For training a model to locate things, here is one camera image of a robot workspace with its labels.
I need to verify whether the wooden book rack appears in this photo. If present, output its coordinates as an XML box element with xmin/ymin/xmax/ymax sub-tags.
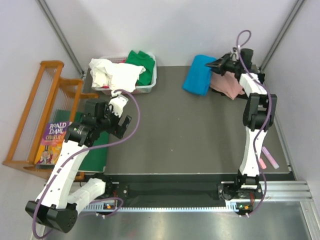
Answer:
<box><xmin>3</xmin><ymin>60</ymin><xmax>99</xmax><ymax>179</ymax></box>

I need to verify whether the Roald Dahl book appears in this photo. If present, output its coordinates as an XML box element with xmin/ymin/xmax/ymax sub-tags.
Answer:
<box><xmin>34</xmin><ymin>121</ymin><xmax>71</xmax><ymax>165</ymax></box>

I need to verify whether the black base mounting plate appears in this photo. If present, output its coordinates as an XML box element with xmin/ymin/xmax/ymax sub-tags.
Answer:
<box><xmin>96</xmin><ymin>182</ymin><xmax>262</xmax><ymax>201</ymax></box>

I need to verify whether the white t-shirt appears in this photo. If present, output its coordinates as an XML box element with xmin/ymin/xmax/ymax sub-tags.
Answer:
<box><xmin>89</xmin><ymin>58</ymin><xmax>146</xmax><ymax>93</ymax></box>

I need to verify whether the purple cable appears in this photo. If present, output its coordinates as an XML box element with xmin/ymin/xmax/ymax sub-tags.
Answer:
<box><xmin>31</xmin><ymin>89</ymin><xmax>141</xmax><ymax>238</ymax></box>
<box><xmin>236</xmin><ymin>29</ymin><xmax>273</xmax><ymax>219</ymax></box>

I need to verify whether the right aluminium frame post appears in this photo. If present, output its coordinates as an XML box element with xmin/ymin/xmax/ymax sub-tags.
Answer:
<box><xmin>260</xmin><ymin>0</ymin><xmax>306</xmax><ymax>72</ymax></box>

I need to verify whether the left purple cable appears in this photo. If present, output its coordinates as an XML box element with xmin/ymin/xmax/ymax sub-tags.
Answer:
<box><xmin>31</xmin><ymin>89</ymin><xmax>141</xmax><ymax>238</ymax></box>

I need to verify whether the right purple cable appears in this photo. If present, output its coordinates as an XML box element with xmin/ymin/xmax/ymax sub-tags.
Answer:
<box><xmin>236</xmin><ymin>29</ymin><xmax>273</xmax><ymax>219</ymax></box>

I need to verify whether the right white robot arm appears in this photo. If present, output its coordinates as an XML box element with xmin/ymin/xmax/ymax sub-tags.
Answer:
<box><xmin>206</xmin><ymin>47</ymin><xmax>277</xmax><ymax>198</ymax></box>

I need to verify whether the pink highlighter pen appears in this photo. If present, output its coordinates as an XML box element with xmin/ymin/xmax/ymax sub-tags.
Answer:
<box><xmin>259</xmin><ymin>158</ymin><xmax>267</xmax><ymax>170</ymax></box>

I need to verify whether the white plastic laundry basket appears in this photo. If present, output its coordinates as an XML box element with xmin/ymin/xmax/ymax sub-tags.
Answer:
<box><xmin>91</xmin><ymin>52</ymin><xmax>157</xmax><ymax>96</ymax></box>

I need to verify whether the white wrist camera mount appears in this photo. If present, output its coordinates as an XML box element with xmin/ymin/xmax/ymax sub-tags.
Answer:
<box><xmin>230</xmin><ymin>47</ymin><xmax>239</xmax><ymax>62</ymax></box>
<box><xmin>108</xmin><ymin>91</ymin><xmax>129</xmax><ymax>118</ymax></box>

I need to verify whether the green t-shirt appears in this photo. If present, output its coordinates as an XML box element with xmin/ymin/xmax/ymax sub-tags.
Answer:
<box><xmin>124</xmin><ymin>49</ymin><xmax>156</xmax><ymax>86</ymax></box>

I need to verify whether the white slotted cable duct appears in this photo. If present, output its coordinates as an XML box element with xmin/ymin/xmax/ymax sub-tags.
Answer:
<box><xmin>77</xmin><ymin>201</ymin><xmax>253</xmax><ymax>213</ymax></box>

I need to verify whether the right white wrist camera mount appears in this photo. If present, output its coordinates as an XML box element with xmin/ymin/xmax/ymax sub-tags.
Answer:
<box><xmin>230</xmin><ymin>47</ymin><xmax>239</xmax><ymax>62</ymax></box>

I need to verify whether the left aluminium frame post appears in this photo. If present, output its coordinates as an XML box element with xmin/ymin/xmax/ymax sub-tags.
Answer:
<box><xmin>36</xmin><ymin>0</ymin><xmax>85</xmax><ymax>77</ymax></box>

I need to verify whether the aluminium frame post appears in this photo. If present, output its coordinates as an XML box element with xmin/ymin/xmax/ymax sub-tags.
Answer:
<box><xmin>36</xmin><ymin>0</ymin><xmax>85</xmax><ymax>77</ymax></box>
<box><xmin>260</xmin><ymin>0</ymin><xmax>306</xmax><ymax>72</ymax></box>

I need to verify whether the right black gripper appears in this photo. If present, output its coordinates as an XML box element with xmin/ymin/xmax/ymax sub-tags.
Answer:
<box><xmin>205</xmin><ymin>53</ymin><xmax>241</xmax><ymax>77</ymax></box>

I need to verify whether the lilac highlighter pen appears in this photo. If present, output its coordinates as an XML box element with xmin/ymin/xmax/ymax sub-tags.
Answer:
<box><xmin>261</xmin><ymin>146</ymin><xmax>280</xmax><ymax>169</ymax></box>

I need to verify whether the blue t-shirt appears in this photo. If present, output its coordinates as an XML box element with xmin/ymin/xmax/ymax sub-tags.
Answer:
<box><xmin>182</xmin><ymin>54</ymin><xmax>216</xmax><ymax>96</ymax></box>

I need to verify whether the pink folded t-shirt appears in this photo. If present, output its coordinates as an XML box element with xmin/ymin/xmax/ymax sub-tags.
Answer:
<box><xmin>209</xmin><ymin>71</ymin><xmax>245</xmax><ymax>100</ymax></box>

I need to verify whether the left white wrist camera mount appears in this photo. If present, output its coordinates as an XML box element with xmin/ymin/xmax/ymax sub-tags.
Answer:
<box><xmin>108</xmin><ymin>91</ymin><xmax>129</xmax><ymax>118</ymax></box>

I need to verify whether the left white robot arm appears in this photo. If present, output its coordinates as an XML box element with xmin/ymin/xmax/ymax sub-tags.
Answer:
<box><xmin>25</xmin><ymin>95</ymin><xmax>132</xmax><ymax>233</ymax></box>

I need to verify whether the black folded t-shirt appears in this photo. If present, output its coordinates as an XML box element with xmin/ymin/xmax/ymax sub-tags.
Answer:
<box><xmin>211</xmin><ymin>70</ymin><xmax>266</xmax><ymax>97</ymax></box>

